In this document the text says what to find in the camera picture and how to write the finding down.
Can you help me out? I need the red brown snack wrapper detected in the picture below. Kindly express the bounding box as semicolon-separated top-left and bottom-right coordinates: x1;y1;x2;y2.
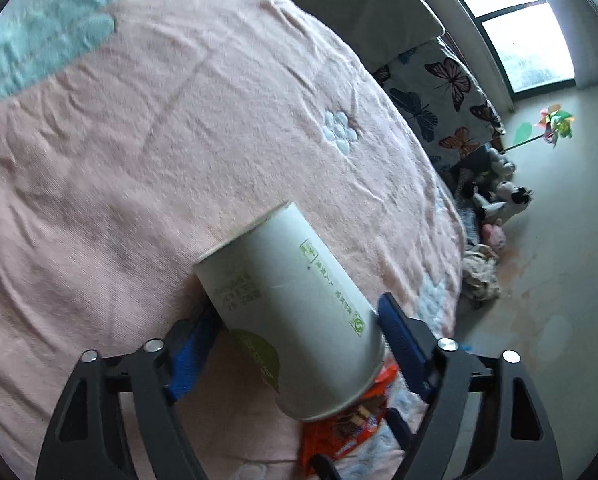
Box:
299;358;399;477

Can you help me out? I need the white paper cup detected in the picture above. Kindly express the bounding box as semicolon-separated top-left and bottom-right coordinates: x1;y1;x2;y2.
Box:
194;202;386;422

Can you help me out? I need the crumpled beige cloth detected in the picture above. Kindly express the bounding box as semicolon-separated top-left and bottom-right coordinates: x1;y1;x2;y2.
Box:
462;244;501;302

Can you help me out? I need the pink plush toy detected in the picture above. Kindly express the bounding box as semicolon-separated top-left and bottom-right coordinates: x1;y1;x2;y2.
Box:
480;223;506;254

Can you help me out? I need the cow plush toy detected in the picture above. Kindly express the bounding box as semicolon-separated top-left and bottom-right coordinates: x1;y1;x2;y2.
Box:
472;181;532;226

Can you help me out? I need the grey white plush toy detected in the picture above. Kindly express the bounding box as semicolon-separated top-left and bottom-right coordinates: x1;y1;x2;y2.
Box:
488;148;516;181

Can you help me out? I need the right butterfly cushion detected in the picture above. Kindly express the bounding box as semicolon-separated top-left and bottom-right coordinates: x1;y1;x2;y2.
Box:
373;38;505;174

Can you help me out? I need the pink towel blanket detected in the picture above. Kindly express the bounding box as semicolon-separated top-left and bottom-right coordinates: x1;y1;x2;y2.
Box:
0;0;464;479

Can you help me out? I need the colourful pinwheel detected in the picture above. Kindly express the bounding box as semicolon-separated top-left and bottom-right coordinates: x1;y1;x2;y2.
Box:
504;104;576;153

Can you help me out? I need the green framed window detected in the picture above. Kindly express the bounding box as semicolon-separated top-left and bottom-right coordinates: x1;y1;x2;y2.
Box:
431;0;575;112

